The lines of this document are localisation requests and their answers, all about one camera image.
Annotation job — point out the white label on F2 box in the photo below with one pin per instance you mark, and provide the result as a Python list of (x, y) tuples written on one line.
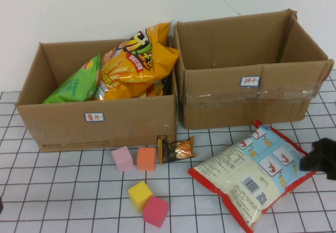
[(94, 117)]

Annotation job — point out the yellow fries snack bag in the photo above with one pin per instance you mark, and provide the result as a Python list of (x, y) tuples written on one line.
[(141, 67)]

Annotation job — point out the green chips bag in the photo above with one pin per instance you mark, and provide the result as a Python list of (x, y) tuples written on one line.
[(73, 86)]

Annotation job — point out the small orange snack packet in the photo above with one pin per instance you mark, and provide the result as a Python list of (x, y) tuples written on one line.
[(157, 89)]

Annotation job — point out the red shrimp cracker bag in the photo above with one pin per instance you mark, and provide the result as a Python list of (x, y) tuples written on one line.
[(236, 170)]

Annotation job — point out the orange foam cube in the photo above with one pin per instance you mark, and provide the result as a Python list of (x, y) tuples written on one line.
[(146, 159)]

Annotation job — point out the white label on taped box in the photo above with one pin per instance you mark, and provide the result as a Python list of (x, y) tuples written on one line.
[(250, 81)]

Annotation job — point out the clear packing tape strip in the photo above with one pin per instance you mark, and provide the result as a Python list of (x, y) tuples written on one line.
[(223, 97)]

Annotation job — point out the yellow foam cube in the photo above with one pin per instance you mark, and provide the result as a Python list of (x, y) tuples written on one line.
[(139, 193)]

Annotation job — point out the taped cardboard box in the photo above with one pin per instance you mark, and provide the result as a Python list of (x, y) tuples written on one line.
[(223, 107)]

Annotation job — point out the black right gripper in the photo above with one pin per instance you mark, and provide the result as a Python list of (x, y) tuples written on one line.
[(331, 167)]

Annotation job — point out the dark pink foam cube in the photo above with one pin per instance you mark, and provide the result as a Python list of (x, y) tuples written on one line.
[(155, 212)]

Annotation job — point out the small brown snack packet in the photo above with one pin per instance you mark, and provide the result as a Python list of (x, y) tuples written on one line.
[(178, 150)]

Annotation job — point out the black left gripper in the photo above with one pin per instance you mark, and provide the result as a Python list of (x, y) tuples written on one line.
[(1, 204)]

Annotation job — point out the light pink foam cube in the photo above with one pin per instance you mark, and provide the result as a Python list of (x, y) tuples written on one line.
[(122, 159)]

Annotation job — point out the cardboard box with F2 print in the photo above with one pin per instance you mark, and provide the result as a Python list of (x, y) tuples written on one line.
[(65, 128)]

